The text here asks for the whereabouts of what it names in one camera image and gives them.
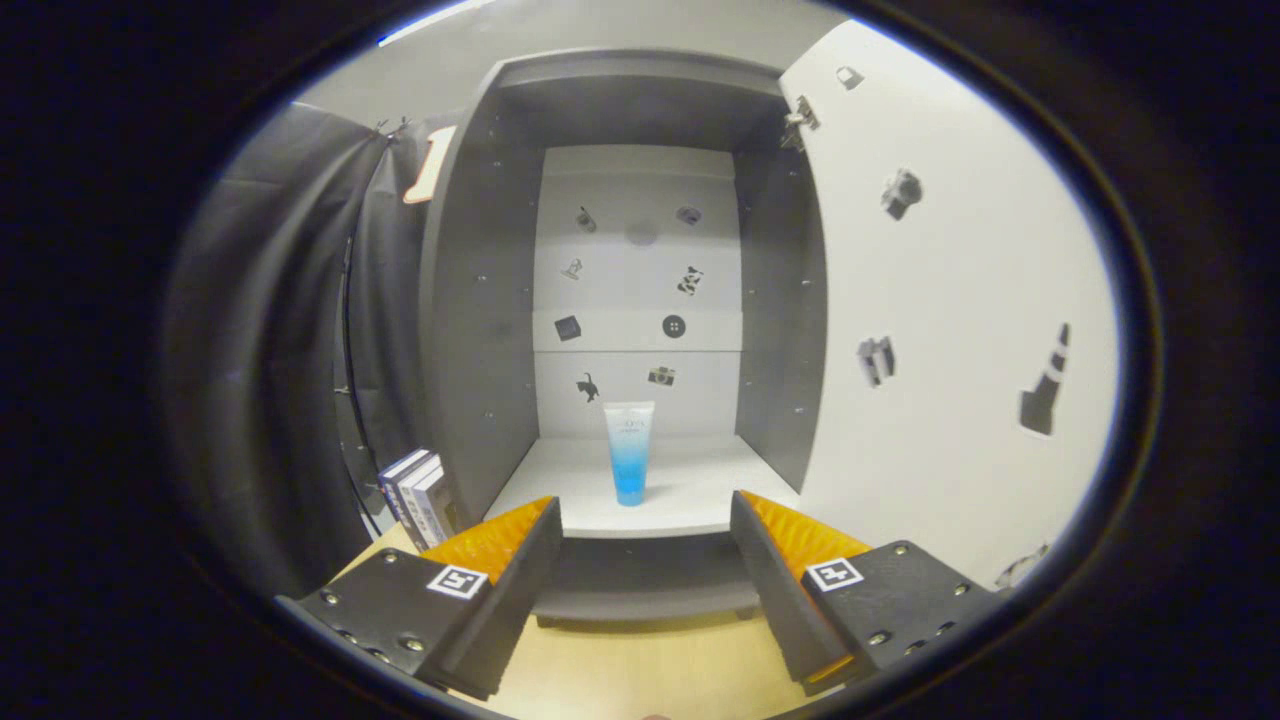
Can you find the grey cover book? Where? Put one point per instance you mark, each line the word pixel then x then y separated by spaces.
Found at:
pixel 435 510

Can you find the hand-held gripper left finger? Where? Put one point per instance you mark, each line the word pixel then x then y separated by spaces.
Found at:
pixel 520 600

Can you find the black backdrop cloth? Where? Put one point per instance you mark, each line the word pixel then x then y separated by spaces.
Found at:
pixel 270 350

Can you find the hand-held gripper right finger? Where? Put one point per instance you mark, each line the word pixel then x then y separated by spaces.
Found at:
pixel 775 590

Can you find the grey cabinet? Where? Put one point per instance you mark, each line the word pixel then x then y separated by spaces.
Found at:
pixel 480 330

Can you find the white cabinet shelf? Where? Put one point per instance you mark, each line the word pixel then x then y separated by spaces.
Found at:
pixel 690 490

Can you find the blue and white tube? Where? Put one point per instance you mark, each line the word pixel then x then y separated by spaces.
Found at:
pixel 630 470

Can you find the dark blue book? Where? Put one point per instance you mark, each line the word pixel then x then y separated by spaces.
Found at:
pixel 392 490

